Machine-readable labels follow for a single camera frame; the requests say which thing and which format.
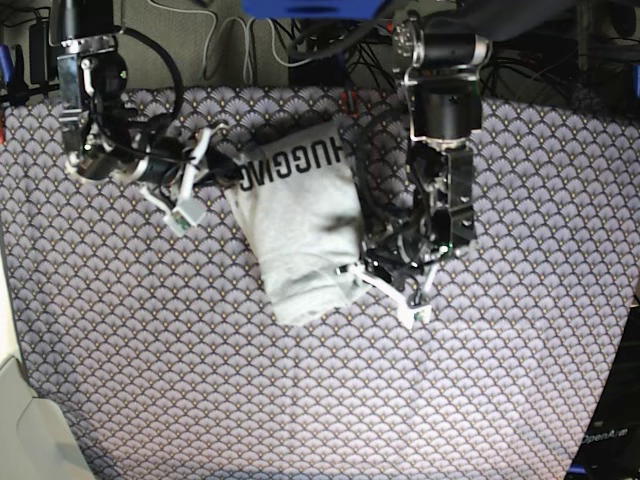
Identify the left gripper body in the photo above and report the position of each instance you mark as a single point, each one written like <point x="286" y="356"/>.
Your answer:
<point x="417" y="244"/>

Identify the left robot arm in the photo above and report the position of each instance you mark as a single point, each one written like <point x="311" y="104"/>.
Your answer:
<point x="440" y="58"/>

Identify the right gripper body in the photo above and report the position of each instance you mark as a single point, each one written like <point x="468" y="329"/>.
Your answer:
<point x="169" y="161"/>

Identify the fan-patterned table cloth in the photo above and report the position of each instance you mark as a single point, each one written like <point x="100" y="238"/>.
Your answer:
<point x="167" y="362"/>

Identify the light grey T-shirt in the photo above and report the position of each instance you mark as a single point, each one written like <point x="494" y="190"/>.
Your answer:
<point x="299" y="209"/>

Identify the black power adapter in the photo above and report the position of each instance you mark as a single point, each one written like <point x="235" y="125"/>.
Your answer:
<point x="42" y="55"/>

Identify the red table clamp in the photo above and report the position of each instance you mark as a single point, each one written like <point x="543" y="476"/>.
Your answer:
<point x="349" y="102"/>

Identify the beige chair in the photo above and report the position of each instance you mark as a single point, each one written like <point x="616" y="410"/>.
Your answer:
<point x="36" y="440"/>

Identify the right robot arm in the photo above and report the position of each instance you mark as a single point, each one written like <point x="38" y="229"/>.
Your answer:
<point x="102" y="137"/>

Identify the black box under table edge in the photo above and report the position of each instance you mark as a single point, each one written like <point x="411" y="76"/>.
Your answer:
<point x="328" y="72"/>

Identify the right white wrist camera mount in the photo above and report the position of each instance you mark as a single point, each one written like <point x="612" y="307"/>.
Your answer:
<point x="182" y="214"/>

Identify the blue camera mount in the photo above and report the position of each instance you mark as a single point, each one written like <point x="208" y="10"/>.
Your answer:
<point x="312" y="9"/>

